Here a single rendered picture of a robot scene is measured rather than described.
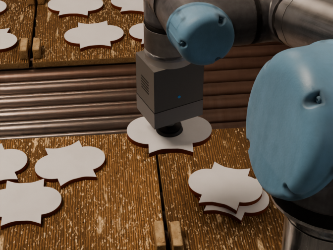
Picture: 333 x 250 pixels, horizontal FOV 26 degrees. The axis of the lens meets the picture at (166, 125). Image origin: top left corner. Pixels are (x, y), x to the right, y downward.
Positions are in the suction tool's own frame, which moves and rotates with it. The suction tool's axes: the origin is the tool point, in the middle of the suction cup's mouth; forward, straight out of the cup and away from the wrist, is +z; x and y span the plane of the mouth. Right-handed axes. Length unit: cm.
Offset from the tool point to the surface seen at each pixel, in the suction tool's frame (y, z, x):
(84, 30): -11, 17, -66
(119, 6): -23, 17, -74
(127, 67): -15, 20, -50
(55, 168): 13.7, 17.4, -20.5
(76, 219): 14.8, 18.4, -6.9
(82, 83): -3, 20, -49
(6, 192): 23.8, 17.4, -18.1
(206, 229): -4.4, 18.4, 5.6
